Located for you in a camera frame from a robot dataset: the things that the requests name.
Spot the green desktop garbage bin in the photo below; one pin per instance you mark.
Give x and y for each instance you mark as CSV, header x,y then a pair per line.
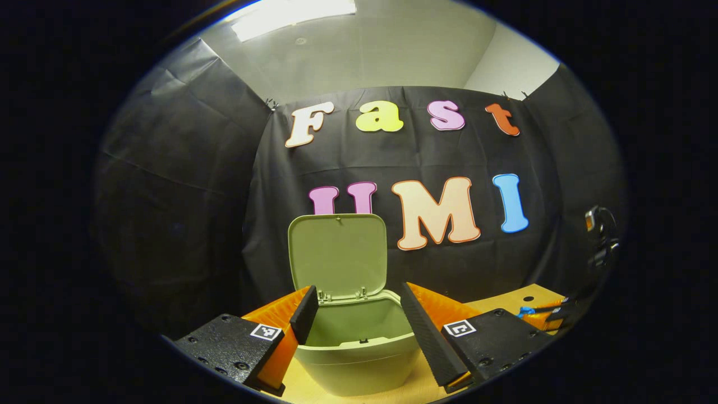
x,y
336,258

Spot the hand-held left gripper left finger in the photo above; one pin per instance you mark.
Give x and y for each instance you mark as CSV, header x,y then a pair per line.
x,y
307,314

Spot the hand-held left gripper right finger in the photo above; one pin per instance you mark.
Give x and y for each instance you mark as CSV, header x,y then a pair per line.
x,y
429,339

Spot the blue paper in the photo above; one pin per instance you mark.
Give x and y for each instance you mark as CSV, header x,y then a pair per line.
x,y
526,311

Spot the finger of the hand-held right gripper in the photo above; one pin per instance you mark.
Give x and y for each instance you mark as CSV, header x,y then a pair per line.
x,y
548,307
547,322

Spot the black backdrop cloth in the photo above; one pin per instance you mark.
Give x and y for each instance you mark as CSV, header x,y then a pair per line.
x,y
179,196

